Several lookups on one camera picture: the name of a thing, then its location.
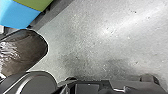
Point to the green sofa seat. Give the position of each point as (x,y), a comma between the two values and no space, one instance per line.
(35,4)

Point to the blue sofa seat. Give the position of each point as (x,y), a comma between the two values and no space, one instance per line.
(16,15)

